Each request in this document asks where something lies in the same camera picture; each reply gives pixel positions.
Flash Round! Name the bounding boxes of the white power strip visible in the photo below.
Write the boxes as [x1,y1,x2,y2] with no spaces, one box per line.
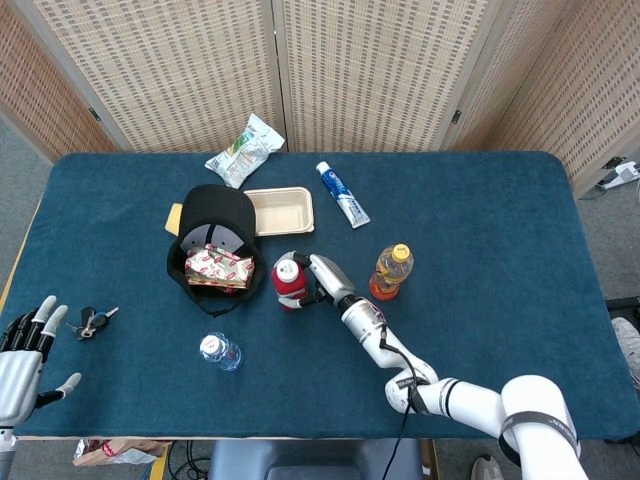
[597,159,640,190]

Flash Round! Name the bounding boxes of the black box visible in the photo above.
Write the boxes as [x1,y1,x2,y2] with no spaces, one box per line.
[603,296,640,315]

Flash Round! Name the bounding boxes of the yellow flat card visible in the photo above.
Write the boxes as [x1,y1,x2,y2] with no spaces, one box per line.
[164,202,184,236]

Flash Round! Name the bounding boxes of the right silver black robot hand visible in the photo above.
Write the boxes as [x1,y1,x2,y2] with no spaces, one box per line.
[278,251,358,313]

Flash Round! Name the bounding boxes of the bunch of keys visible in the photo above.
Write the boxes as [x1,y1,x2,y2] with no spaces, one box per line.
[64,306,120,342]

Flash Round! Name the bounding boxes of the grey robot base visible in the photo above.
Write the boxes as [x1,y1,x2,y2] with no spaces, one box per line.
[207,438,424,480]

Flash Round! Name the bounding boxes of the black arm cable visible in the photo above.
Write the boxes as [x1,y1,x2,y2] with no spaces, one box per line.
[378,324,426,480]

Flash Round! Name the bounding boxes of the black floor cables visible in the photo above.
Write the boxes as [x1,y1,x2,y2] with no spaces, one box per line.
[167,439,214,480]

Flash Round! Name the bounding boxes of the clear water bottle white cap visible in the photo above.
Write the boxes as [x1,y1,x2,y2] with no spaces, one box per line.
[199,332,243,372]

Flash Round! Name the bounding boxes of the grey sneaker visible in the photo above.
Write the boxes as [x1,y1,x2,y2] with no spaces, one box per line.
[470,453,505,480]
[611,316,640,390]

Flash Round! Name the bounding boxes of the woven folding screen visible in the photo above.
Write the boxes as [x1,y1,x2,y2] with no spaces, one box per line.
[0,0,640,196]

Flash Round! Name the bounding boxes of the blue white toothpaste tube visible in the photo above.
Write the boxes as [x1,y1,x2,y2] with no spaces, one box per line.
[315,160,371,230]

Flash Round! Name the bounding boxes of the white green snack bag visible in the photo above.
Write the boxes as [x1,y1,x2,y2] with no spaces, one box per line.
[204,112,286,190]

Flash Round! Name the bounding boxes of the blue table cloth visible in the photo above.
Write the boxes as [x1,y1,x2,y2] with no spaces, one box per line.
[9,151,624,441]

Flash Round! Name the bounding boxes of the red bottle with white cap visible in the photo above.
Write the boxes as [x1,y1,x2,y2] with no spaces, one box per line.
[271,257,309,312]

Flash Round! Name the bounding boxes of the beige food tray container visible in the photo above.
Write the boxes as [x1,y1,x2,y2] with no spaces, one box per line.
[243,186,316,237]

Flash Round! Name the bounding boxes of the gold red snack packet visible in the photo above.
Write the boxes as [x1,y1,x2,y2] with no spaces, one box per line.
[184,243,256,294]

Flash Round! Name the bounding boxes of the black baseball cap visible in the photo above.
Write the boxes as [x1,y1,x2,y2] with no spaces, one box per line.
[166,183,267,318]

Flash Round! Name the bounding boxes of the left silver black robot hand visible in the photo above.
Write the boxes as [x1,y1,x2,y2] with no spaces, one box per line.
[0,294,83,428]

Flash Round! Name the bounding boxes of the crumpled paper bag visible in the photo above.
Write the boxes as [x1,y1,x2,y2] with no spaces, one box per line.
[72,438,171,467]

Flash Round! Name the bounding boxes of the orange juice bottle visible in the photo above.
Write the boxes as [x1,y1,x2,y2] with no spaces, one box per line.
[368,243,415,302]

